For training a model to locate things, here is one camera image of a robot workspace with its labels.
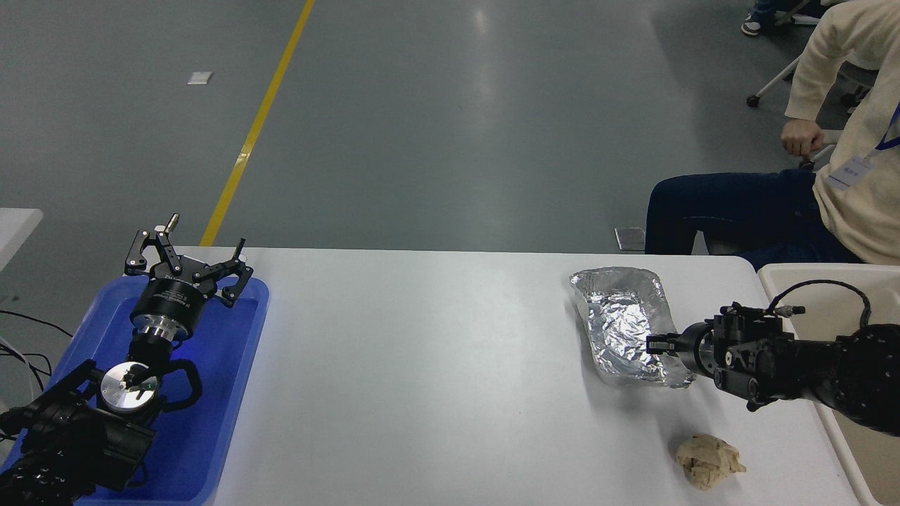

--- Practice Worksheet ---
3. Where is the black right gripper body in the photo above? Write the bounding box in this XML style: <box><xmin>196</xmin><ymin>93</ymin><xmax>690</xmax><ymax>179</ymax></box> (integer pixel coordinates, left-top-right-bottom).
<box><xmin>792</xmin><ymin>337</ymin><xmax>846</xmax><ymax>406</ymax></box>

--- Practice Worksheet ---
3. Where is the white office chair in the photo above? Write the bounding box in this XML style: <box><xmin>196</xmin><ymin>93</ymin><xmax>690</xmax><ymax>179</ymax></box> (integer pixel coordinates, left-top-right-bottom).
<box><xmin>747</xmin><ymin>55</ymin><xmax>881</xmax><ymax>171</ymax></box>

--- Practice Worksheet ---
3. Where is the person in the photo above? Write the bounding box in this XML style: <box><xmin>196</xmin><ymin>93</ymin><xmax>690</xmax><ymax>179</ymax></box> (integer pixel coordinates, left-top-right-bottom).
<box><xmin>740</xmin><ymin>0</ymin><xmax>783</xmax><ymax>37</ymax></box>
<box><xmin>645</xmin><ymin>0</ymin><xmax>900</xmax><ymax>271</ymax></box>

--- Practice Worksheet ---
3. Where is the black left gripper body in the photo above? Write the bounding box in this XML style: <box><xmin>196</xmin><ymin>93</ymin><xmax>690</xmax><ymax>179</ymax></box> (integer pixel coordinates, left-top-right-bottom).
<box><xmin>129</xmin><ymin>277</ymin><xmax>212</xmax><ymax>337</ymax></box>

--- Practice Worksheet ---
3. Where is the white name badge with lanyard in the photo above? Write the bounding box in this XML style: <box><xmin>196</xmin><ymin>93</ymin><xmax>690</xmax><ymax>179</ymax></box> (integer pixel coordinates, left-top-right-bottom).
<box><xmin>826</xmin><ymin>98</ymin><xmax>900</xmax><ymax>193</ymax></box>

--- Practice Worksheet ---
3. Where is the large pale plastic bin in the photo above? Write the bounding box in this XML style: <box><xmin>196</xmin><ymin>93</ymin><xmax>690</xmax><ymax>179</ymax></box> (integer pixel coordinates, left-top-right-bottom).
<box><xmin>757</xmin><ymin>263</ymin><xmax>900</xmax><ymax>506</ymax></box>

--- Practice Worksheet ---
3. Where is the person's hand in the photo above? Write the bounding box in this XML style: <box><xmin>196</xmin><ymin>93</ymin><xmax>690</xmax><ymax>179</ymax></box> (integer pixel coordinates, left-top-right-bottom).
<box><xmin>781</xmin><ymin>117</ymin><xmax>825</xmax><ymax>157</ymax></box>

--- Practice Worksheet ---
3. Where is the thin black cable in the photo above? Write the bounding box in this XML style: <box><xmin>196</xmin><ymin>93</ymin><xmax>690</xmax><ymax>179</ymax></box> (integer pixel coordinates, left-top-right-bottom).
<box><xmin>0</xmin><ymin>343</ymin><xmax>54</xmax><ymax>391</ymax></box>
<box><xmin>0</xmin><ymin>309</ymin><xmax>75</xmax><ymax>338</ymax></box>

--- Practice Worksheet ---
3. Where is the silver foil tray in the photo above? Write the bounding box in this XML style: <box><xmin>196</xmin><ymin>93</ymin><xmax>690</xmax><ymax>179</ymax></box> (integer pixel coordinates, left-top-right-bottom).
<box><xmin>570</xmin><ymin>266</ymin><xmax>697</xmax><ymax>389</ymax></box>

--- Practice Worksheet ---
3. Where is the crumpled tan paper ball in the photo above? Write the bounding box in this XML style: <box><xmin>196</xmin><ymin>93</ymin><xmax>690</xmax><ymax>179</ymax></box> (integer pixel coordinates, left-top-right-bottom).
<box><xmin>675</xmin><ymin>432</ymin><xmax>747</xmax><ymax>491</ymax></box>

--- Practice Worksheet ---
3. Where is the thin white cable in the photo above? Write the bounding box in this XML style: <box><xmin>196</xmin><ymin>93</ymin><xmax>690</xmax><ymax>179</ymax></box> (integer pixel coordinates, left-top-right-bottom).
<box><xmin>0</xmin><ymin>335</ymin><xmax>40</xmax><ymax>394</ymax></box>

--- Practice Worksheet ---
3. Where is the blue plastic tray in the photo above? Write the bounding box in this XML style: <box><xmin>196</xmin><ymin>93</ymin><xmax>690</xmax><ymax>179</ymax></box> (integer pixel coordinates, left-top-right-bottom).
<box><xmin>0</xmin><ymin>275</ymin><xmax>271</xmax><ymax>506</ymax></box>

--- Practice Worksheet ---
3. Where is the small white table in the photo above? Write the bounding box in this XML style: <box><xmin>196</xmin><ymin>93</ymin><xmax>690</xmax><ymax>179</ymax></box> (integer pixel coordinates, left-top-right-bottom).
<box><xmin>0</xmin><ymin>208</ymin><xmax>44</xmax><ymax>272</ymax></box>

